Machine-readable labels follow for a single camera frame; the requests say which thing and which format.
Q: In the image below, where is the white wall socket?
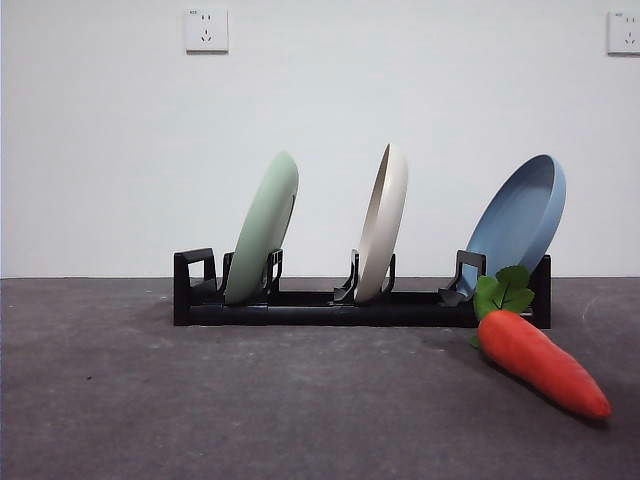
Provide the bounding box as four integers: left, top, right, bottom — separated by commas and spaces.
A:
607, 10, 640, 56
185, 7, 230, 54

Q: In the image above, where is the beige plate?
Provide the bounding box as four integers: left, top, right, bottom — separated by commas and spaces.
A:
353, 143, 410, 305

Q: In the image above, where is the green plate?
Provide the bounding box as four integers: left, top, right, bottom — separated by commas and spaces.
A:
223, 150, 300, 306

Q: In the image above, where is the black plate rack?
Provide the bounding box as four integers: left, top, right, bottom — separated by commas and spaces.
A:
173, 247, 553, 330

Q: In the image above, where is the orange carrot with green leaves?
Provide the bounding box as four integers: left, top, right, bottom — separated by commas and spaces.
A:
468, 265, 613, 420

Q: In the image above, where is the blue plate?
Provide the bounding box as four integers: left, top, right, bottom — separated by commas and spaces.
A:
458, 153, 568, 301

